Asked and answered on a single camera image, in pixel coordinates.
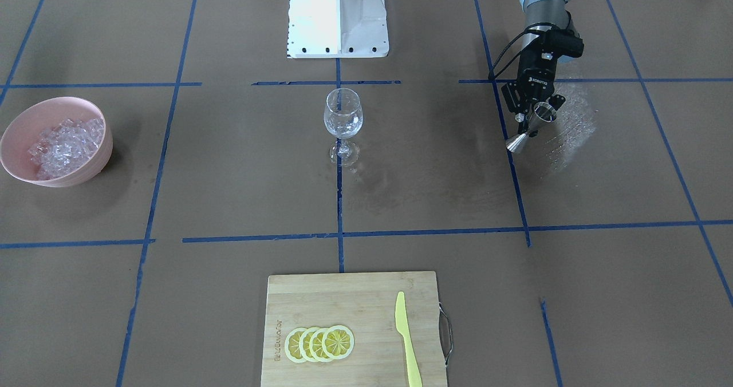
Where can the pink bowl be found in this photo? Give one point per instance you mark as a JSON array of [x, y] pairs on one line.
[[23, 131]]

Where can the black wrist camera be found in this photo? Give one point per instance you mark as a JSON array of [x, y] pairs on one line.
[[559, 44]]

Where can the clear ice cube pile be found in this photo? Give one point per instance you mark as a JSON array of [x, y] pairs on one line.
[[64, 148]]

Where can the bamboo cutting board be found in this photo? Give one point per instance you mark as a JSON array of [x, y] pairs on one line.
[[365, 303]]

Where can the yellow plastic knife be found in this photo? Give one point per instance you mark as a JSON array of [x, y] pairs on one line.
[[403, 327]]

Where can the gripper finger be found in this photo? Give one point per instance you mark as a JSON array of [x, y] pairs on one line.
[[556, 101], [519, 104]]

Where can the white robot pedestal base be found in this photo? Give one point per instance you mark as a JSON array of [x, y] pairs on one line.
[[337, 29]]

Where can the steel double jigger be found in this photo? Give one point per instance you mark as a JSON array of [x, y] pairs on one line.
[[530, 122]]

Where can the lemon slice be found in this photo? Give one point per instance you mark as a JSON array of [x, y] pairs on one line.
[[338, 342], [315, 346], [292, 345], [304, 344]]

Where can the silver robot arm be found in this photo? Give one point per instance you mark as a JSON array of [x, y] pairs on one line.
[[541, 15]]

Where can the clear wine glass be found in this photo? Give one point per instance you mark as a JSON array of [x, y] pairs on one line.
[[343, 118]]

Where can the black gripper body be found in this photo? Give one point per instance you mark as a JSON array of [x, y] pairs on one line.
[[534, 79]]

